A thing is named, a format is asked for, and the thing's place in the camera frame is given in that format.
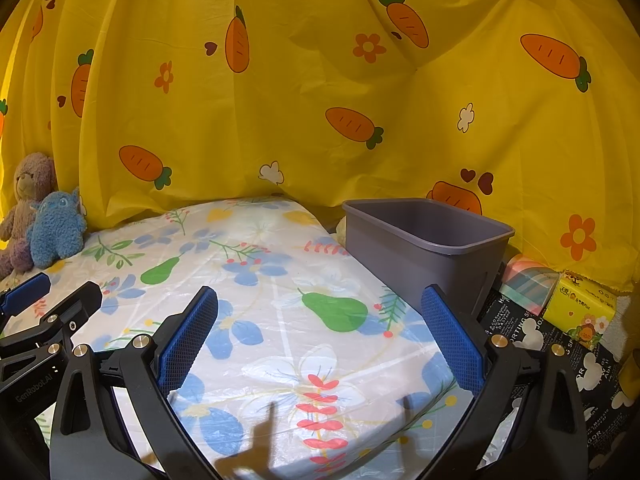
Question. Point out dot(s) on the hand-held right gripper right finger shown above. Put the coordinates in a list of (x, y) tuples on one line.
[(452, 340)]

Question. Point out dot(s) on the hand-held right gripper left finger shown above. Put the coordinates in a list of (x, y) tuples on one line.
[(187, 340)]

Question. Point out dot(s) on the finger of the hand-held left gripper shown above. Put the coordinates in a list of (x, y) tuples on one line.
[(27, 290), (75, 305)]

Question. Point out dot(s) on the grey plastic bin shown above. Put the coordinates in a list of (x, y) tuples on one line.
[(425, 270)]

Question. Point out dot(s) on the blue plush toy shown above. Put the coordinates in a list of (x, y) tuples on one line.
[(55, 230)]

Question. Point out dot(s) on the pastel striped pack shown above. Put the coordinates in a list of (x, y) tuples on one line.
[(525, 285)]

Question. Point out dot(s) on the brown teddy bear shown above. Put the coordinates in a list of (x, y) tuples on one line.
[(30, 180)]

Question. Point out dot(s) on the floral plastic table cover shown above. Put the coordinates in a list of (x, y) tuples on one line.
[(280, 260)]

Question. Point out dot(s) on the yellow tissue pack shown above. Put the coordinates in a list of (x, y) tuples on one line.
[(580, 305)]

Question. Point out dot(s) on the black printed cloth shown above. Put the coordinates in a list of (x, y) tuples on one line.
[(595, 375)]

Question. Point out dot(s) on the pale yellow plush toy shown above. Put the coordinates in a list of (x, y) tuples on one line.
[(342, 230)]

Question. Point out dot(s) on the yellow carrot print curtain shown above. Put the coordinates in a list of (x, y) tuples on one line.
[(300, 85)]

